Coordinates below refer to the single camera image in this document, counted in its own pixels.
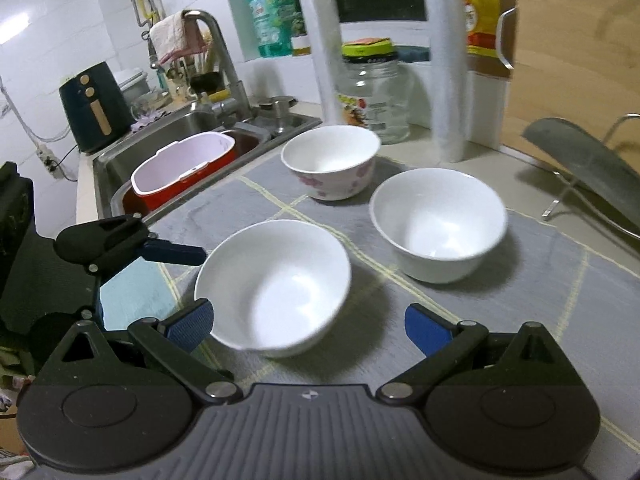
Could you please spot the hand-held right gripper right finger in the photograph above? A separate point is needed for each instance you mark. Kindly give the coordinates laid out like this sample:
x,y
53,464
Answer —
x,y
425,327

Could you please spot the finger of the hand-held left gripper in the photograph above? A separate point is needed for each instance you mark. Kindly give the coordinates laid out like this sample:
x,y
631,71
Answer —
x,y
172,254
96,300

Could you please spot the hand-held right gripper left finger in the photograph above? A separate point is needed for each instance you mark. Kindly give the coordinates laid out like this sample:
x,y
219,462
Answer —
x,y
192,325

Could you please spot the plain white bowl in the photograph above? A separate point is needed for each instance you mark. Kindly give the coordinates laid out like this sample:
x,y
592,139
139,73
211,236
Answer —
x,y
437,225
275,285

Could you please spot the white bowl with pink flowers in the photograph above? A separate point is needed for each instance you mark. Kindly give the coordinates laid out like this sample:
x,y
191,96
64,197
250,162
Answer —
x,y
330,160

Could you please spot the light blue cloth mat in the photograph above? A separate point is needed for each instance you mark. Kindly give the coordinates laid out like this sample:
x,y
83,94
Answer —
x,y
135,295

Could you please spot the grey mat with yellow lines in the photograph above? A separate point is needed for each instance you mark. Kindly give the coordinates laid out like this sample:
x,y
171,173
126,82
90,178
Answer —
x,y
380,305

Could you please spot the red basin with pink inside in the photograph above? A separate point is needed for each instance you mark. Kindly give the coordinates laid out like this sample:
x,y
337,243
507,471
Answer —
x,y
182,170

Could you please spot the white power strip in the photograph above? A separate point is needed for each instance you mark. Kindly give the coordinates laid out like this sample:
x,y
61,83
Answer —
x,y
52,162

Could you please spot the stainless steel sink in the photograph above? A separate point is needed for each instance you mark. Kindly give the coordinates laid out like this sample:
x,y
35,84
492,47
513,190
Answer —
x,y
165,127

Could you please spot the dark air fryer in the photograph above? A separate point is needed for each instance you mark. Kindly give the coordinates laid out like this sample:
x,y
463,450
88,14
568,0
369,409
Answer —
x,y
95,110

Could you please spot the white rice cooker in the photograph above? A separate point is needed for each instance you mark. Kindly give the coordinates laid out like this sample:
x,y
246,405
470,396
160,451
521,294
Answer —
x,y
131,85

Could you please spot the dark utensil holder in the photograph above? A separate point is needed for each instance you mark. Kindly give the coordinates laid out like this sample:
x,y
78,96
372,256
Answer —
x,y
205,82

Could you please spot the steel kitchen faucet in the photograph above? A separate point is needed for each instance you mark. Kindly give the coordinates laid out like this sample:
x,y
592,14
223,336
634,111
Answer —
x,y
225,65

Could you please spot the pink dish cloth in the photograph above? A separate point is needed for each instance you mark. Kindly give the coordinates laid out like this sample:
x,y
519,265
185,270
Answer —
x,y
172,37

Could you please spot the empty glass jar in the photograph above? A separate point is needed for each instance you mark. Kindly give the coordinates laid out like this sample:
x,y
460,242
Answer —
x,y
375,105

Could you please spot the short white plastic bag roll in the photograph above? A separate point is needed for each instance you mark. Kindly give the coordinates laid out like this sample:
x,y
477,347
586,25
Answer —
x,y
325,60

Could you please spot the green detergent bottle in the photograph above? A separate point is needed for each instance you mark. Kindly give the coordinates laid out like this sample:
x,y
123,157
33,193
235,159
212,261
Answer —
x,y
272,15

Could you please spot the tall white plastic film roll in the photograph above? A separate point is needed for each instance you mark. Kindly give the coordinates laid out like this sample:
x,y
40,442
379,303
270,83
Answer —
x,y
445,60

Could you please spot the cooking oil bottle yellow label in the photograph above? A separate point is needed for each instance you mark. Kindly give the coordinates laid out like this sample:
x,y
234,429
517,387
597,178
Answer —
x,y
482,20

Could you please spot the bamboo cutting board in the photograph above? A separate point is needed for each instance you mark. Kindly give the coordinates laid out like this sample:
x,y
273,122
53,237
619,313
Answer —
x,y
575,35

